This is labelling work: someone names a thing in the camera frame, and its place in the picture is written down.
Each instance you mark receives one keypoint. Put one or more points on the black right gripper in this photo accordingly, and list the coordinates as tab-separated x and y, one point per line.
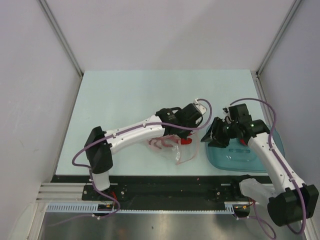
214	132

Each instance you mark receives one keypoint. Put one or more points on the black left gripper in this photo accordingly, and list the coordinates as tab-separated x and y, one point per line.
185	134

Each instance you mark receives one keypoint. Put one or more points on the clear zip top bag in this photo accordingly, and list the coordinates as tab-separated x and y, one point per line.
179	154

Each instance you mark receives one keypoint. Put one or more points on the red fake lobster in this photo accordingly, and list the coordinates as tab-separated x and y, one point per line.
171	141

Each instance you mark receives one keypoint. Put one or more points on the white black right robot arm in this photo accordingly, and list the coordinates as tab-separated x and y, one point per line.
290	200

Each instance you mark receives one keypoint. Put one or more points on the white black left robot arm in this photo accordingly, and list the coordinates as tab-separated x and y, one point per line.
102	145

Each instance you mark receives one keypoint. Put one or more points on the teal translucent plastic container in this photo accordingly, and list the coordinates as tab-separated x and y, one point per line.
236	157

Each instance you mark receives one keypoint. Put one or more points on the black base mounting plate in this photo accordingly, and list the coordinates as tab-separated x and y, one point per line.
216	189

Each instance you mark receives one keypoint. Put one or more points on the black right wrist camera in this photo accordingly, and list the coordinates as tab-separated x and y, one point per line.
237	113

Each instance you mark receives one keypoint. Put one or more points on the right aluminium corner post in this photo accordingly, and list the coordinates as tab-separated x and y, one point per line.
294	8

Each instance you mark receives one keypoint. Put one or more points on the aluminium corner post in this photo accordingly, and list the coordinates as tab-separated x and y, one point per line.
294	8
49	15

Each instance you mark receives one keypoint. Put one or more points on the aluminium front frame rail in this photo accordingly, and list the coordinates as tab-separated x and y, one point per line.
87	193

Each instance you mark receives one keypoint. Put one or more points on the white slotted cable duct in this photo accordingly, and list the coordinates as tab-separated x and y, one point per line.
80	207

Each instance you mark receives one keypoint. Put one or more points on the left aluminium corner post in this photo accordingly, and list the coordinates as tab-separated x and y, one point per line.
49	15

